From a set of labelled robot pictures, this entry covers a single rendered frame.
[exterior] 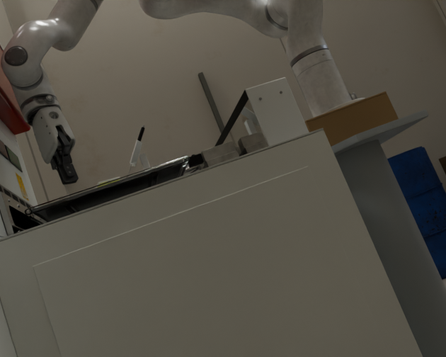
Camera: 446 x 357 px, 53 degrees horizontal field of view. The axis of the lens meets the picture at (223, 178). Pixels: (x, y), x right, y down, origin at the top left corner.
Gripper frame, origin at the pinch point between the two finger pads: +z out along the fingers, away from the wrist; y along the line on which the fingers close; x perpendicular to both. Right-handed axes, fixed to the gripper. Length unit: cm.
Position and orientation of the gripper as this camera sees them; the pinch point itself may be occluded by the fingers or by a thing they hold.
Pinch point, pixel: (67, 174)
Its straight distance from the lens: 103.9
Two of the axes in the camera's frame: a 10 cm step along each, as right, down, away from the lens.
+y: -5.2, 4.7, 7.1
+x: -7.3, 1.9, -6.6
